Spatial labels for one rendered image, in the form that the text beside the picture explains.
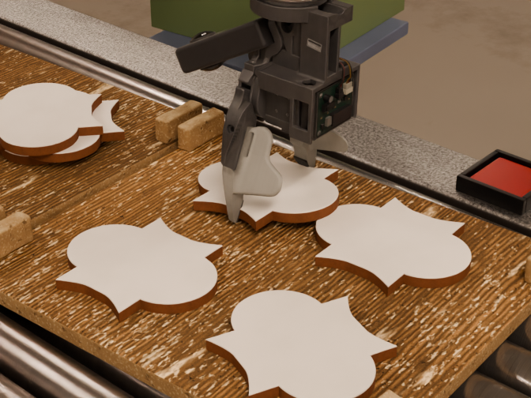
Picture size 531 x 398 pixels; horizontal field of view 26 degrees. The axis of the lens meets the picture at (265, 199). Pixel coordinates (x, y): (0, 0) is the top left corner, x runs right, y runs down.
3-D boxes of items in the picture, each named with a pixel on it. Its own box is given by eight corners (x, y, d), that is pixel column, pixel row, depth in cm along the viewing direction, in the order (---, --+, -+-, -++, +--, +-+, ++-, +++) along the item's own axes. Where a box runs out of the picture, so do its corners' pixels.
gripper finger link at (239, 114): (224, 168, 100) (255, 71, 99) (211, 163, 101) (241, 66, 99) (254, 172, 104) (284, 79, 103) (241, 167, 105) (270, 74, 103)
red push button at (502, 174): (498, 167, 119) (499, 155, 118) (549, 186, 115) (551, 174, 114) (465, 189, 115) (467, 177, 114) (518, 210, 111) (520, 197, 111)
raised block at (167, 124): (192, 121, 123) (191, 97, 122) (205, 125, 122) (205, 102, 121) (154, 140, 119) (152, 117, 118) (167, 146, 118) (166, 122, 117)
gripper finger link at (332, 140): (348, 190, 110) (326, 129, 103) (298, 170, 113) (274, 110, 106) (365, 167, 111) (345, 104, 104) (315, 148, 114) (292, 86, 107)
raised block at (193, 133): (213, 128, 122) (213, 104, 120) (227, 133, 121) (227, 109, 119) (175, 148, 118) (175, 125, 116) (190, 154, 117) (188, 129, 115)
